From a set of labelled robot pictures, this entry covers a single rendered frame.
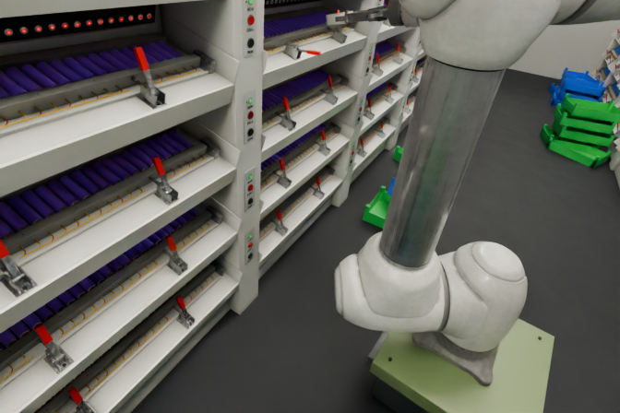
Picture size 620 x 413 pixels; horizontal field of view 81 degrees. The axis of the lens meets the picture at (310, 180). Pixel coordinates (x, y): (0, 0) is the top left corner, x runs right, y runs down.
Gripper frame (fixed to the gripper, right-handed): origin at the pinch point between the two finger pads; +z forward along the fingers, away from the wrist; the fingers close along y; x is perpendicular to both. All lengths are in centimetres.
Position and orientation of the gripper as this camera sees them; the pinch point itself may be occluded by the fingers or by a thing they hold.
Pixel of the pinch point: (339, 17)
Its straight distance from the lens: 120.9
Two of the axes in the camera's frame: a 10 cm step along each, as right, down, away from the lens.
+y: 5.1, -4.3, 7.4
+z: -8.5, -1.2, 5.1
